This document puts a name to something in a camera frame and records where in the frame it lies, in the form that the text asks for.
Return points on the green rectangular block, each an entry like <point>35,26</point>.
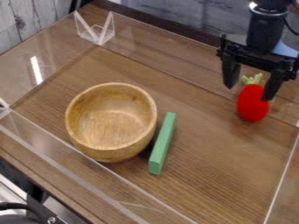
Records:
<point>162,144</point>

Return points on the clear acrylic tray wall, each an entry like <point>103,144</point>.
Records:
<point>230,172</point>

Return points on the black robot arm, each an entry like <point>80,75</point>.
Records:
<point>260,48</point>

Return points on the red plush strawberry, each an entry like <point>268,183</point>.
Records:
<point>252,108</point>

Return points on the black clamp bracket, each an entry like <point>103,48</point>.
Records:
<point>40,213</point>

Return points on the wooden bowl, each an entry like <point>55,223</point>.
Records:
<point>111,121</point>

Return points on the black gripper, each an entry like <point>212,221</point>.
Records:
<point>235,54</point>

